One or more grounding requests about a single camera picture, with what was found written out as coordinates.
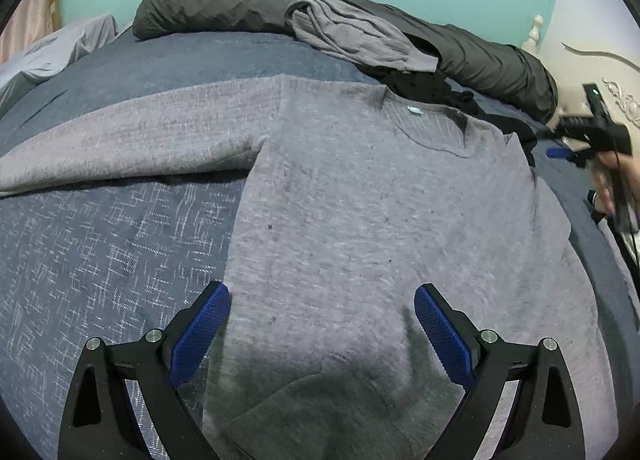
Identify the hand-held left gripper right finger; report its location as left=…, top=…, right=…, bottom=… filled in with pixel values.
left=414, top=283, right=586, bottom=460

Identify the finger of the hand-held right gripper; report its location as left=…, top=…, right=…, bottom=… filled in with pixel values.
left=546, top=145, right=583, bottom=165
left=550, top=114, right=590, bottom=137

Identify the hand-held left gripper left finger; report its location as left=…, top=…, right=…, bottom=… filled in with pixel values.
left=57, top=281, right=232, bottom=460

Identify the grey knit sweater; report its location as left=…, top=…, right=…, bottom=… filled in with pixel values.
left=0, top=75, right=616, bottom=460

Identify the person's right hand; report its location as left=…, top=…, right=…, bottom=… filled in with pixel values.
left=591, top=150, right=622, bottom=216

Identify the cream tufted headboard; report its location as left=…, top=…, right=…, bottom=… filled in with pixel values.
left=520, top=40, right=640, bottom=151

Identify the black garment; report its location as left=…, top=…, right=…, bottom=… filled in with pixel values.
left=360, top=63, right=538, bottom=156

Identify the light grey shirt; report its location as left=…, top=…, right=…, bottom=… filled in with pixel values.
left=284, top=0, right=438, bottom=74

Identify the light grey blanket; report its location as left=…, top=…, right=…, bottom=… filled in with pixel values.
left=0, top=14, right=118, bottom=111

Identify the dark grey rolled duvet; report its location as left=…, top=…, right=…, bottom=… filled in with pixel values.
left=132, top=0, right=559, bottom=123

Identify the pink striped curtain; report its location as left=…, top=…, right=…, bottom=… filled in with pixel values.
left=0, top=0, right=56, bottom=64

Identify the cream bed post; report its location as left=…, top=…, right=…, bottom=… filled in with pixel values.
left=520, top=14, right=546, bottom=54

